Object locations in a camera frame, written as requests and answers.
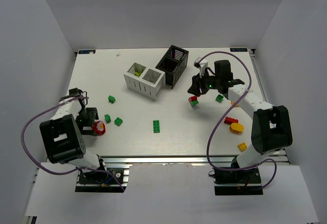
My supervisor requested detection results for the green printed lego brick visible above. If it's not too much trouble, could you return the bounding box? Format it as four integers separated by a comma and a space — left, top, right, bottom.
216, 94, 224, 103

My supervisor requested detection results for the green sloped lego brick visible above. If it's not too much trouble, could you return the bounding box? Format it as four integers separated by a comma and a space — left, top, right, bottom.
108, 95, 115, 104

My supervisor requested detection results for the green 2x4 lego plate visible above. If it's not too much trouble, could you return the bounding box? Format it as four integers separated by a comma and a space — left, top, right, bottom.
153, 120, 160, 133

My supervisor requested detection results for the red flower lego piece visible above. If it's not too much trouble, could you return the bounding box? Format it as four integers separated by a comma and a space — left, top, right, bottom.
92, 120, 106, 135

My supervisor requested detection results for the yellow oval lego piece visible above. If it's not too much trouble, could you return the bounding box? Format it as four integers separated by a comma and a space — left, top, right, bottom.
229, 122, 244, 134

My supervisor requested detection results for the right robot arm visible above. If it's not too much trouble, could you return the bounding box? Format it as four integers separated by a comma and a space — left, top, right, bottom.
188, 59, 293, 169

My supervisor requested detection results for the blue corner label left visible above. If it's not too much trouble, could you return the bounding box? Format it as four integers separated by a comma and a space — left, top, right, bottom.
78, 49, 96, 55

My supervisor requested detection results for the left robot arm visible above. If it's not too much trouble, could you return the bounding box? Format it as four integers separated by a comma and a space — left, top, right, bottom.
39, 88, 106, 171

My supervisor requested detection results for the lime curved lego brick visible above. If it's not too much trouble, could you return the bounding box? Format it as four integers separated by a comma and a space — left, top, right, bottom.
134, 71, 142, 77

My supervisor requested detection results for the green 2x2 lego brick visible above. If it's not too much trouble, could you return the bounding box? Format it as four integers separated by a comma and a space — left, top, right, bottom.
114, 117, 123, 126

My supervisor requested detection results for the small green lego brick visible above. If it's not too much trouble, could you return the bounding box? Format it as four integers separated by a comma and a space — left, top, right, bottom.
104, 114, 111, 123

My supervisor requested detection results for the blue corner label right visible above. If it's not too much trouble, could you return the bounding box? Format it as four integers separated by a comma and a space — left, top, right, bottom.
230, 47, 248, 52

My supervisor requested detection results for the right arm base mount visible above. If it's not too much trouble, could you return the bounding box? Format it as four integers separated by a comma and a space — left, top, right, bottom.
208, 168, 263, 196

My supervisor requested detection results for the red 2x4 lego brick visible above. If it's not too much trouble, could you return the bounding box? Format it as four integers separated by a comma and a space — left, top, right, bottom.
224, 117, 239, 125

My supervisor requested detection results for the blue corner label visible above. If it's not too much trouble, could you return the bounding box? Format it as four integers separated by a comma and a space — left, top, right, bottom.
230, 47, 248, 52
78, 49, 96, 55

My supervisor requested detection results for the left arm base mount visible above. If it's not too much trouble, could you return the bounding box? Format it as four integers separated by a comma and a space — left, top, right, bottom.
75, 160, 129, 193

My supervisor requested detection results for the yellow 2x2 lego brick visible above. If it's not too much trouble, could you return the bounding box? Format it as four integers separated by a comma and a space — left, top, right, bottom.
237, 142, 247, 152

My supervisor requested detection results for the white two-compartment container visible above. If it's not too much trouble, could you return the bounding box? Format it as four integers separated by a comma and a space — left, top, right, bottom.
124, 63, 166, 100

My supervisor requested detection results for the red and green lego stack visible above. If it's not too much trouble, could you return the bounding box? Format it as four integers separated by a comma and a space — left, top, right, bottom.
188, 96, 199, 107

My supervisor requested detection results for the black two-compartment container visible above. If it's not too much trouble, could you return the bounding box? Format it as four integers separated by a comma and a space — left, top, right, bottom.
155, 45, 189, 88

